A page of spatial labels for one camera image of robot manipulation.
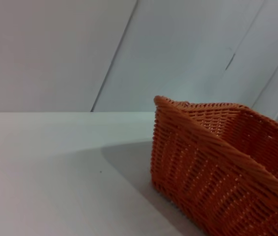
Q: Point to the orange woven plastic basket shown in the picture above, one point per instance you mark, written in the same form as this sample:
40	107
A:
217	167

